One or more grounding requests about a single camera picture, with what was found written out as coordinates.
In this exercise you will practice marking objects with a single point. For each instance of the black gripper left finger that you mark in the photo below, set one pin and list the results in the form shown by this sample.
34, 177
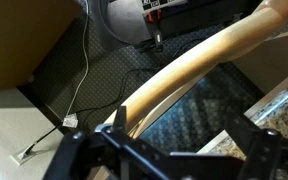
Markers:
120, 118

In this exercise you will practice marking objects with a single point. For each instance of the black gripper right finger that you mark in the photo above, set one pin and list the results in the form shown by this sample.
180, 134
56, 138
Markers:
239, 133

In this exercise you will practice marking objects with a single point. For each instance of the beige island base panel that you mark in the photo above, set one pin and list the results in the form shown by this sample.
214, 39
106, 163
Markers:
274, 56

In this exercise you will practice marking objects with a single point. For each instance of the light wooden slat chair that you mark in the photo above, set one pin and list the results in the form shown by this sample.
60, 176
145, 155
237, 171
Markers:
200, 56

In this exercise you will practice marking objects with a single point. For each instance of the black usb plug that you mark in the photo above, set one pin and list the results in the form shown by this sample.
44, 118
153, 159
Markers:
158, 38

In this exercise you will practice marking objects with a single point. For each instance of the orange red clip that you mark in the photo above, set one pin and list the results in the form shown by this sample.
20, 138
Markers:
154, 16

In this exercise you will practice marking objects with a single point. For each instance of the black equipment case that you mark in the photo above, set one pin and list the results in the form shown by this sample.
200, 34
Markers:
200, 16

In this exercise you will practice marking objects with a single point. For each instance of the white wall plate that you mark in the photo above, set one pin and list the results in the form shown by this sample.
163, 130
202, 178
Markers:
20, 157

